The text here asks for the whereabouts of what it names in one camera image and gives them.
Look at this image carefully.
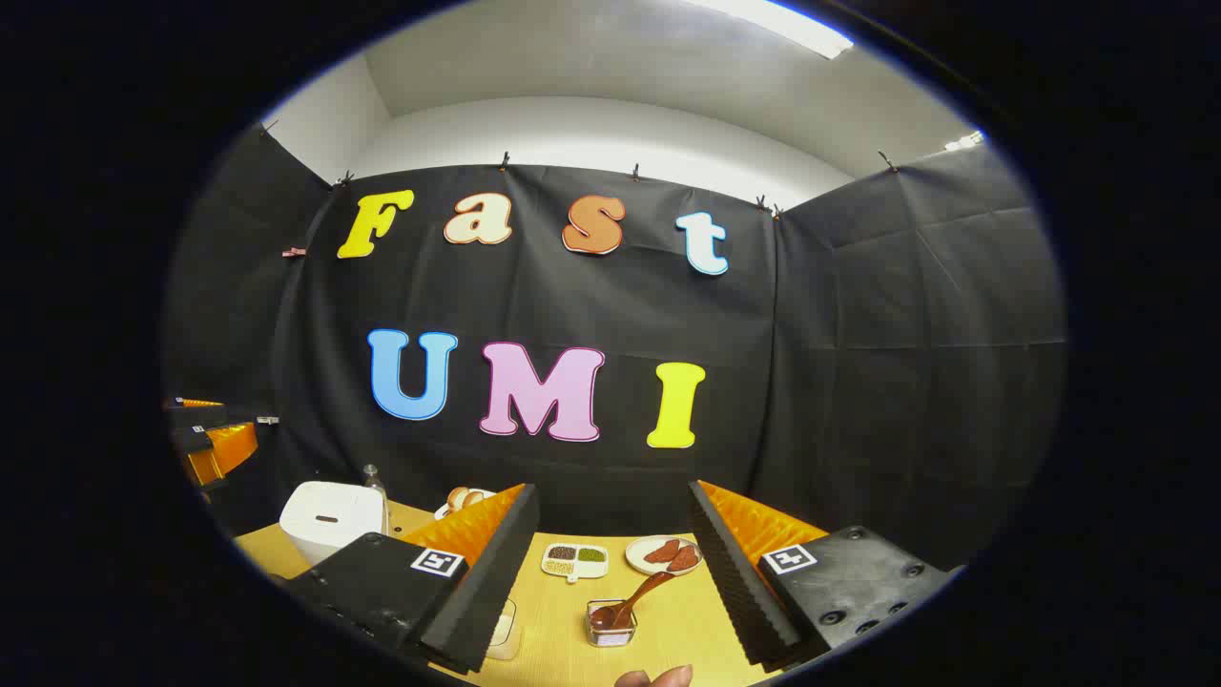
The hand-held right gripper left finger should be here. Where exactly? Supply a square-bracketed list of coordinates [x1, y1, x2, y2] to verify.
[286, 482, 540, 674]

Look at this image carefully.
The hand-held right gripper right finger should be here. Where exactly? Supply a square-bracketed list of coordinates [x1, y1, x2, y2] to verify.
[689, 480, 955, 669]

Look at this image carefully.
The clear rice container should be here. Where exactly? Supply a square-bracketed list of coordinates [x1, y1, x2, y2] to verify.
[486, 599, 521, 661]

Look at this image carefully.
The brown wooden spoon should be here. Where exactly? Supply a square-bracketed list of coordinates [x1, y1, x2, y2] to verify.
[590, 570, 676, 633]

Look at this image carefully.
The white rice cooker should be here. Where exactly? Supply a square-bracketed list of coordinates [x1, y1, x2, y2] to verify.
[279, 481, 387, 566]

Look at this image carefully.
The clear chopstick holder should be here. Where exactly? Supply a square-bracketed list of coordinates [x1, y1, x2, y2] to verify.
[585, 598, 638, 648]

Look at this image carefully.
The white divided grain dish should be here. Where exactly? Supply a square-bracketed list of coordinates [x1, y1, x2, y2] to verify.
[541, 542, 610, 583]

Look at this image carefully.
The white toaster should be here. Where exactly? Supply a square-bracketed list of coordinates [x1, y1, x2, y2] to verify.
[434, 489, 499, 522]

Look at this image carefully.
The white round plate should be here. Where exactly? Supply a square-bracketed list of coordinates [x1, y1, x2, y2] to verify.
[626, 535, 704, 576]

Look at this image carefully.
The clear glass bottle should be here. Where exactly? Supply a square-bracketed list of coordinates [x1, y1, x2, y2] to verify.
[362, 465, 390, 535]

